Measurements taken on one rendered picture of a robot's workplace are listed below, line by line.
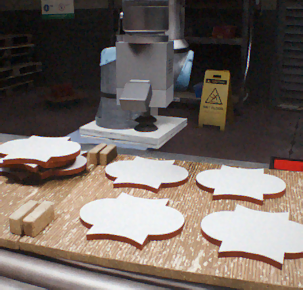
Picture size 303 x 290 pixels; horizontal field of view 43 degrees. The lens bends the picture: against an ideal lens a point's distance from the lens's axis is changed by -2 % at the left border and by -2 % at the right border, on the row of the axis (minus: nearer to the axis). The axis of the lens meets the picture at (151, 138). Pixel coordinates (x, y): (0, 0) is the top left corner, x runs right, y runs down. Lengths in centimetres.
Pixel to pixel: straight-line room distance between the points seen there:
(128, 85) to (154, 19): 11
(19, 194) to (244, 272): 39
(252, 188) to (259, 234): 14
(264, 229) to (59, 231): 28
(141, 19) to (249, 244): 36
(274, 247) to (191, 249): 10
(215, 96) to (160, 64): 359
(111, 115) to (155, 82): 50
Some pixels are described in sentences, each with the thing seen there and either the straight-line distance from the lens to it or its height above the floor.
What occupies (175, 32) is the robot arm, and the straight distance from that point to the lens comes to 109.
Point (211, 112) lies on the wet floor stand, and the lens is 422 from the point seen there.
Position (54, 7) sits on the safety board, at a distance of 649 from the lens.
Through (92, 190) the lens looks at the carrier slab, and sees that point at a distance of 68.
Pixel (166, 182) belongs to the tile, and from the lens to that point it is 68.
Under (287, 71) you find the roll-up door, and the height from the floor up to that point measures 50.
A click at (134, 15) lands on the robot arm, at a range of 63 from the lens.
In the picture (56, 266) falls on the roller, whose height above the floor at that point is 92.
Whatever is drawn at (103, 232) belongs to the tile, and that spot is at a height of 95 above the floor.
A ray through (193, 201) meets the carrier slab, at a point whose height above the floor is 94.
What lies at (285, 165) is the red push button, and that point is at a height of 93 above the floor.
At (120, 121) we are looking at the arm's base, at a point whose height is 92.
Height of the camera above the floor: 123
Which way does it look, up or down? 18 degrees down
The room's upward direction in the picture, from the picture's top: straight up
